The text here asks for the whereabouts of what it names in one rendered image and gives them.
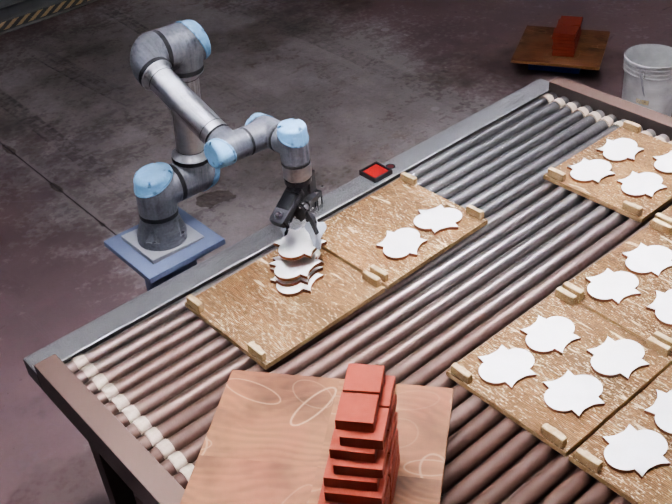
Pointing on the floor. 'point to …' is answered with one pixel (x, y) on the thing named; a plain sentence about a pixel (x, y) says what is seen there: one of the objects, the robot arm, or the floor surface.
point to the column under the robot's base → (177, 263)
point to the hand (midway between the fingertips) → (300, 243)
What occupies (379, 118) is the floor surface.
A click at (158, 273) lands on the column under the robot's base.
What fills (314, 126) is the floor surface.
